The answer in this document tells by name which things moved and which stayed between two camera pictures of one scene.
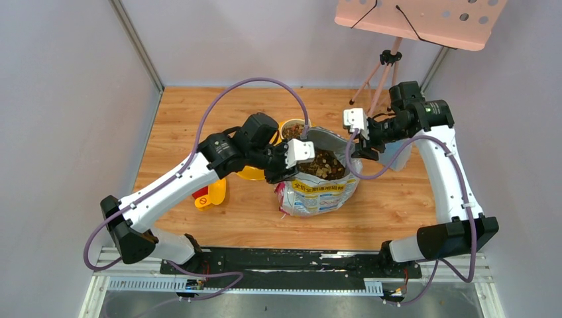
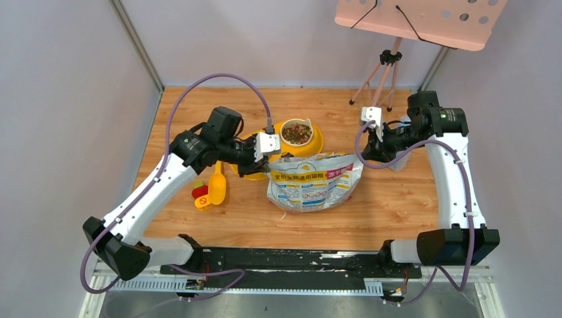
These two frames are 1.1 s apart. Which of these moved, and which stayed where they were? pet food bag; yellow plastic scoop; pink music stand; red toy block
Moved: pet food bag
Stayed: pink music stand; yellow plastic scoop; red toy block
